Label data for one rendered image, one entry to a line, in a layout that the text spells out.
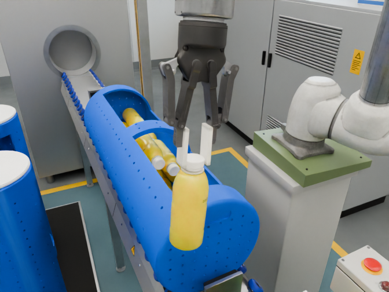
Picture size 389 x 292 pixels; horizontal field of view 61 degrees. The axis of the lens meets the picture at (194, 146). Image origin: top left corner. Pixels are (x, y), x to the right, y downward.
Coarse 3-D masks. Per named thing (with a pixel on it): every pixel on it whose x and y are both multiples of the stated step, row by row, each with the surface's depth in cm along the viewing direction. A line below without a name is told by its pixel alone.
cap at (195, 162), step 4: (188, 156) 58; (192, 156) 58; (196, 156) 58; (200, 156) 58; (188, 160) 56; (192, 160) 56; (196, 160) 56; (200, 160) 56; (188, 164) 56; (192, 164) 56; (196, 164) 56; (200, 164) 56; (188, 168) 56; (192, 168) 56; (196, 168) 56; (200, 168) 57
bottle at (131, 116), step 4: (128, 108) 145; (132, 108) 145; (124, 112) 143; (128, 112) 142; (132, 112) 141; (136, 112) 142; (124, 116) 142; (128, 116) 139; (132, 116) 138; (136, 116) 137; (140, 116) 138; (124, 120) 144; (128, 120) 139; (132, 120) 136; (136, 120) 135; (140, 120) 135; (128, 124) 139; (132, 124) 135
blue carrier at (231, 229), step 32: (96, 96) 134; (128, 96) 144; (96, 128) 121; (128, 128) 106; (160, 128) 104; (128, 160) 94; (128, 192) 89; (160, 192) 78; (224, 192) 76; (160, 224) 73; (224, 224) 76; (256, 224) 82; (160, 256) 71; (192, 256) 76; (224, 256) 82; (192, 288) 82
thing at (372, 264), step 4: (364, 260) 73; (368, 260) 73; (372, 260) 73; (376, 260) 73; (364, 264) 73; (368, 264) 72; (372, 264) 72; (376, 264) 72; (380, 264) 72; (368, 268) 72; (372, 268) 71; (376, 268) 71; (380, 268) 71
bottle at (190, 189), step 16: (176, 176) 59; (192, 176) 57; (176, 192) 58; (192, 192) 56; (176, 208) 59; (192, 208) 58; (176, 224) 60; (192, 224) 59; (176, 240) 61; (192, 240) 60
